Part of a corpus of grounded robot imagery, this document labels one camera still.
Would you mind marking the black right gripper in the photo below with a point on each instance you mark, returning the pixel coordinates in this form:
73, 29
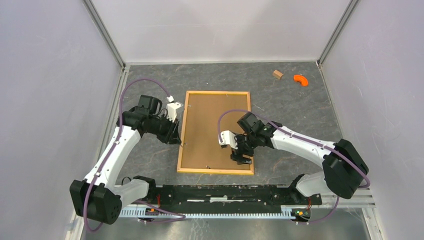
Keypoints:
241, 160

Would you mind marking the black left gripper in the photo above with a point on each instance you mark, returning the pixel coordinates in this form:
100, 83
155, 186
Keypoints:
174, 138

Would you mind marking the yellow picture frame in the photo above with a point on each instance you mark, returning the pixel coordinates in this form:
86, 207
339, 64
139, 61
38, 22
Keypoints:
206, 114

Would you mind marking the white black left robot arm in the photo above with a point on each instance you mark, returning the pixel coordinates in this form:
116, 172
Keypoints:
96, 197

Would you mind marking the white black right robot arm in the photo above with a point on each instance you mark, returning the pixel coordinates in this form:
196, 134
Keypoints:
343, 170

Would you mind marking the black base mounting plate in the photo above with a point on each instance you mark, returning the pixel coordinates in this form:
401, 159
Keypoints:
228, 199

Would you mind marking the small wooden block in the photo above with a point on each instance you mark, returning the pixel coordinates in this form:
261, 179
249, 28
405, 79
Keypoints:
277, 74

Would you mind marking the orange curved plastic piece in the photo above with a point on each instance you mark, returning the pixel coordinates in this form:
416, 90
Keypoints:
303, 81

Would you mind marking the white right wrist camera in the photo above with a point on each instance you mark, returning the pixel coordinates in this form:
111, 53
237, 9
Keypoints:
227, 138

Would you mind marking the blue slotted cable duct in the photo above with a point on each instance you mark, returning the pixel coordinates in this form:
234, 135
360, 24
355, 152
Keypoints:
143, 213

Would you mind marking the aluminium rail frame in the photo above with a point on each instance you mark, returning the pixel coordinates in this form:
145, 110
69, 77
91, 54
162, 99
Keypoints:
206, 44

